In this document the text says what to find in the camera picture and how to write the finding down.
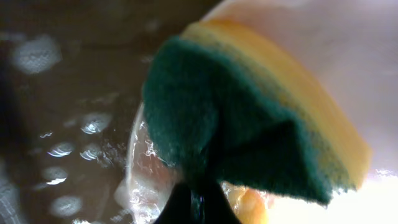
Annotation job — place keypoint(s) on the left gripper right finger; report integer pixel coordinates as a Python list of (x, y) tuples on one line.
[(216, 207)]

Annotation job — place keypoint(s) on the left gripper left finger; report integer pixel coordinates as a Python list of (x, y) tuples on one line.
[(182, 207)]

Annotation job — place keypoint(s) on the green and yellow sponge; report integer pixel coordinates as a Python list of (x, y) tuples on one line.
[(224, 104)]

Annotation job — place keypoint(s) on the white plate with red stain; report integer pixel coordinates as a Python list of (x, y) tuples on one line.
[(350, 48)]

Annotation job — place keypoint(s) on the brown plastic serving tray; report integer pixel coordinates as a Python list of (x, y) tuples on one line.
[(71, 77)]

